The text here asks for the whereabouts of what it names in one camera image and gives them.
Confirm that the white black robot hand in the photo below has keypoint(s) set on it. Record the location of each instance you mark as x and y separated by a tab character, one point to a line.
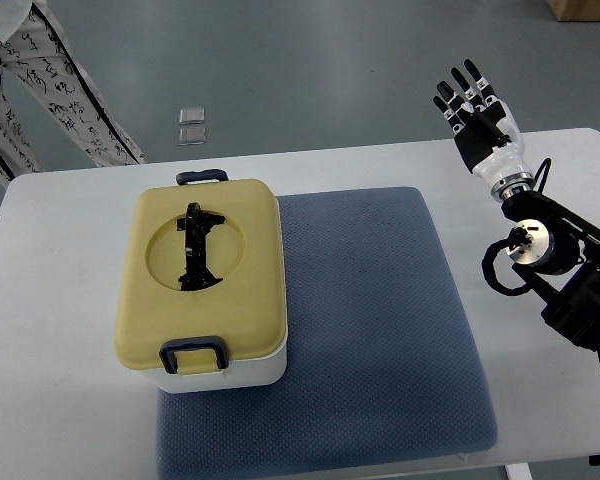
485	132

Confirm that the yellow storage box lid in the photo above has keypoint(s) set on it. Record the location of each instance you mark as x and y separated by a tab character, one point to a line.
205	280

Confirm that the black lid handle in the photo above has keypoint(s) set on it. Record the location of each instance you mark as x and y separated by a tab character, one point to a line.
196	225

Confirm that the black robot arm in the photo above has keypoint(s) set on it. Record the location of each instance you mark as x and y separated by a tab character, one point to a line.
554	253

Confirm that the white storage box base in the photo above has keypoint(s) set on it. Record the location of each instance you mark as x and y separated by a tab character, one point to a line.
240	372

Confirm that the blue textured mat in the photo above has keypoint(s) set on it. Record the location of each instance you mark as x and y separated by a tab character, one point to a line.
382	366

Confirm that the upper metal floor plate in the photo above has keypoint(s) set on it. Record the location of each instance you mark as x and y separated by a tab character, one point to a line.
192	115

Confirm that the dark blue rear latch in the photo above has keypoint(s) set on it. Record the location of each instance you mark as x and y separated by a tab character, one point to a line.
189	177

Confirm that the dark blue latch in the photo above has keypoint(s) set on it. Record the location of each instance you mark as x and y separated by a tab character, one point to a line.
193	355
189	177

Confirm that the dark blue front latch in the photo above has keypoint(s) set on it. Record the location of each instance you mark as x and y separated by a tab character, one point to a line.
193	355

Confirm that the person in printed white trousers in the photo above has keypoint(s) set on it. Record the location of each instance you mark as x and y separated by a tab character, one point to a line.
35	49

